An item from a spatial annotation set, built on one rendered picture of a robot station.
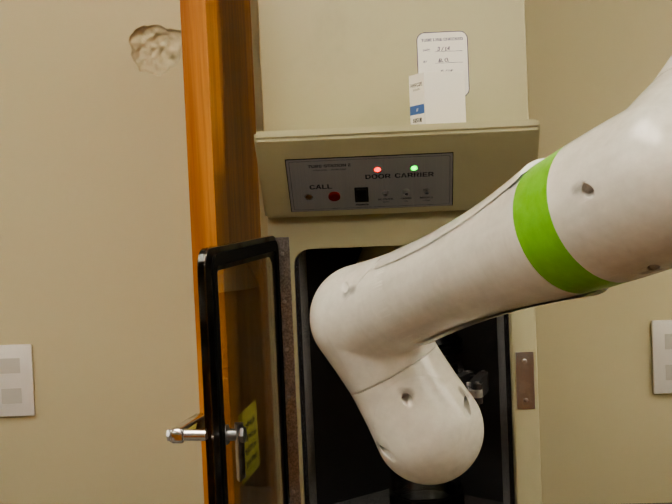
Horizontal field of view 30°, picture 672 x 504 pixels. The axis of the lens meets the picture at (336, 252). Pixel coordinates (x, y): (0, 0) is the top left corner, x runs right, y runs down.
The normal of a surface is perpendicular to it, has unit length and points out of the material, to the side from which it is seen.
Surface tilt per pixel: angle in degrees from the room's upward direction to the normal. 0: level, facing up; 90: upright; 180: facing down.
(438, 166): 135
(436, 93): 90
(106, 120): 90
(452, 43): 90
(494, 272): 116
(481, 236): 83
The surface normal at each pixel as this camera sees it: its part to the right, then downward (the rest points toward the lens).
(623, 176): -0.80, 0.02
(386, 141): 0.00, 0.74
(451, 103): 0.28, 0.04
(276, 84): -0.04, 0.05
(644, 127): -0.55, -0.52
